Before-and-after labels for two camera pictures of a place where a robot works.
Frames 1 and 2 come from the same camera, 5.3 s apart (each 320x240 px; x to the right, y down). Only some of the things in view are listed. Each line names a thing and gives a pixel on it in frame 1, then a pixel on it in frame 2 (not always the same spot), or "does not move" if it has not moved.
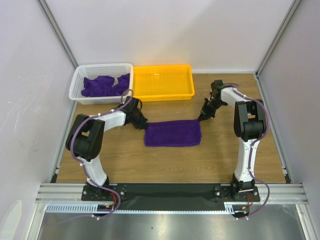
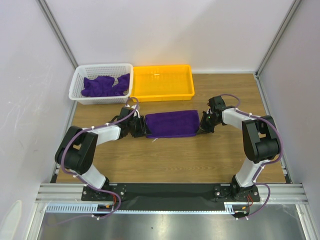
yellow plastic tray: [162, 82] does not move
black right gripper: [207, 110] → [207, 125]
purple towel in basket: [101, 86] does not move
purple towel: [174, 133] → [175, 123]
